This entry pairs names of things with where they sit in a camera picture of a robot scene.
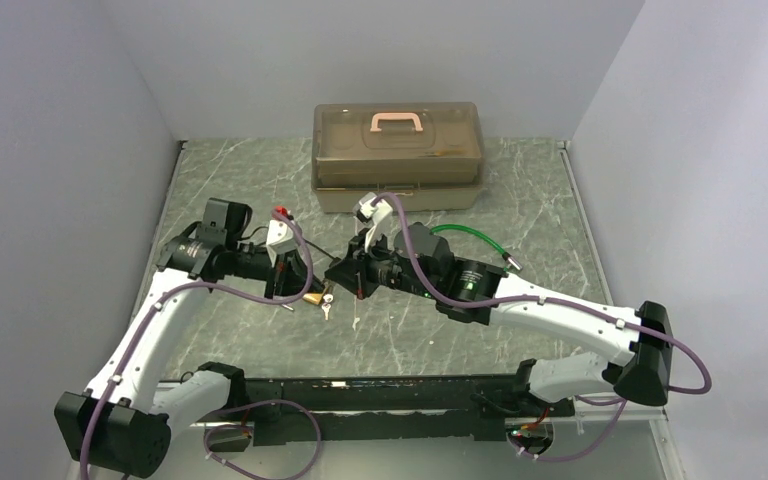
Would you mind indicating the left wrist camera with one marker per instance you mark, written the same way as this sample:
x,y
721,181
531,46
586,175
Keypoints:
x,y
280,237

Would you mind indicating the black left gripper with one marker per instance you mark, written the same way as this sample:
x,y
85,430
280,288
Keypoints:
x,y
289,275

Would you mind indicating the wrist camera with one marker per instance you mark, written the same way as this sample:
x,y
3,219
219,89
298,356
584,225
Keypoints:
x,y
376,215
280,237

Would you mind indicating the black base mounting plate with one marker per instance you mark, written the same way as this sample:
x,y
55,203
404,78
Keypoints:
x,y
481,407

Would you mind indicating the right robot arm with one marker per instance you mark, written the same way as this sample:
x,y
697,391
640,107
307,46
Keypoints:
x,y
625,348

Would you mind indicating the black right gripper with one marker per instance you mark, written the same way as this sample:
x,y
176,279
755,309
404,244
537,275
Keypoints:
x,y
353,272

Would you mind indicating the black cable lock loop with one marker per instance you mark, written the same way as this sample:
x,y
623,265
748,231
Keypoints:
x,y
310,244

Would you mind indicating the brass padlock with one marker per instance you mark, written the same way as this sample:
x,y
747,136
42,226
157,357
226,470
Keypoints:
x,y
320,298

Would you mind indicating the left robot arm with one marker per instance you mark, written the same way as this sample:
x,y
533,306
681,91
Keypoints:
x,y
121,421

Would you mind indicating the aluminium extrusion rail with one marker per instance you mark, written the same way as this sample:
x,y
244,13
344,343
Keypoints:
x,y
605,408

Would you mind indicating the silver padlock key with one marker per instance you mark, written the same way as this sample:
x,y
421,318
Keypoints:
x,y
326,305

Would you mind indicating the translucent brown plastic toolbox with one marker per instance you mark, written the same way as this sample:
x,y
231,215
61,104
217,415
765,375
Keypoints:
x,y
430,154

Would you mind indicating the green cable lock loop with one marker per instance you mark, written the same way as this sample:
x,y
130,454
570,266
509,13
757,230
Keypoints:
x,y
503,252

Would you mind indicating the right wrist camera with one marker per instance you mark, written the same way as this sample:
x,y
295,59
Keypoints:
x,y
376,215

